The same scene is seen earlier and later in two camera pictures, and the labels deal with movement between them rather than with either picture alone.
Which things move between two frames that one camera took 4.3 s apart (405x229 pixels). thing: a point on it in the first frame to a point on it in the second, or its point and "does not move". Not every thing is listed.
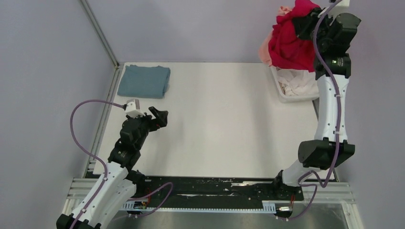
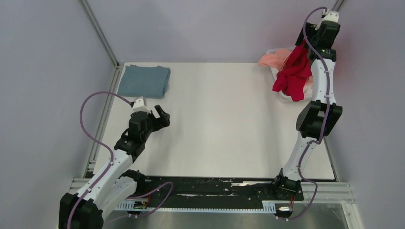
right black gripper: [302, 24] to [311, 30]
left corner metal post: [100, 33] does not move
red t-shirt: [287, 49] to [292, 80]
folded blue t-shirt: [143, 81] does not move
